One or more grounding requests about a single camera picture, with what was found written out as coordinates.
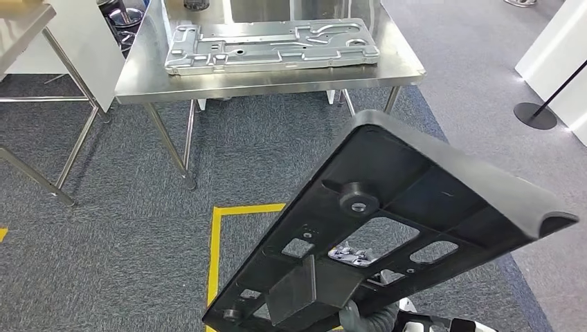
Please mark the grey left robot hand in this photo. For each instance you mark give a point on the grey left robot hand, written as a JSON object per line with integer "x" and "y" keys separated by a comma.
{"x": 353, "y": 257}

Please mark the black plastic plate frame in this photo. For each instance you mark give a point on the black plastic plate frame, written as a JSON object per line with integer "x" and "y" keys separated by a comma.
{"x": 390, "y": 156}

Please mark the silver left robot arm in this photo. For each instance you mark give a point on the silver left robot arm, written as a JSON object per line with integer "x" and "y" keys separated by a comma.
{"x": 380, "y": 318}

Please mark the stainless steel workbench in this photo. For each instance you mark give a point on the stainless steel workbench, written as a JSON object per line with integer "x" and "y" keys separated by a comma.
{"x": 275, "y": 85}

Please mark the yellow floor tape square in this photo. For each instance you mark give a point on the yellow floor tape square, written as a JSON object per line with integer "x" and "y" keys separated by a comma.
{"x": 2, "y": 234}
{"x": 214, "y": 256}

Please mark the stamped sheet metal panel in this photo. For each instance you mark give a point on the stamped sheet metal panel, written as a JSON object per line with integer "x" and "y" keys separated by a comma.
{"x": 257, "y": 52}

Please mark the black stanchion with round base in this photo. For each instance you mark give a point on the black stanchion with round base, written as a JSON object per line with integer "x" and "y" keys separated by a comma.
{"x": 534, "y": 117}

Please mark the chrome stanchion base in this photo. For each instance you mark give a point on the chrome stanchion base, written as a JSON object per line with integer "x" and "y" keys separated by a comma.
{"x": 520, "y": 2}

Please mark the chrome round stool base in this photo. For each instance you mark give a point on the chrome round stool base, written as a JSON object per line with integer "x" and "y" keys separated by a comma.
{"x": 133, "y": 16}

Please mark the white cabinet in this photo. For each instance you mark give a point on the white cabinet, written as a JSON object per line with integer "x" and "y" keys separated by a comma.
{"x": 82, "y": 55}

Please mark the steel side table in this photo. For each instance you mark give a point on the steel side table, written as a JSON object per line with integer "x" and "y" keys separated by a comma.
{"x": 18, "y": 32}

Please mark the brown cardboard box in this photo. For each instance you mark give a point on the brown cardboard box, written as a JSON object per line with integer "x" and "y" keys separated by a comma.
{"x": 18, "y": 2}

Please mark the white wall panel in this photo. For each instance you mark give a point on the white wall panel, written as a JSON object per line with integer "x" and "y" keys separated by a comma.
{"x": 559, "y": 59}

